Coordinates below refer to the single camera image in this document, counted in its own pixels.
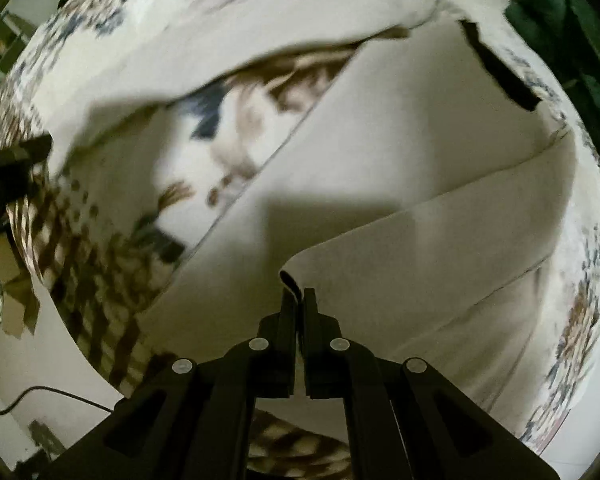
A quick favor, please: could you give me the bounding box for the beige small garment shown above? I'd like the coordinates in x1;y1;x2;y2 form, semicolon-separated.
33;0;572;432

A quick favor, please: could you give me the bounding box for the floral fleece blanket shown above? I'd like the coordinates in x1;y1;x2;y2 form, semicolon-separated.
0;0;600;452

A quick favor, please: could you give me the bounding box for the black garment label patch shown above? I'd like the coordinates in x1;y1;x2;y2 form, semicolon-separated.
460;21;540;112

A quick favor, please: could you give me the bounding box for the black cable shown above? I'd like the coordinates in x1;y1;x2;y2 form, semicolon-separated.
0;384;116;417

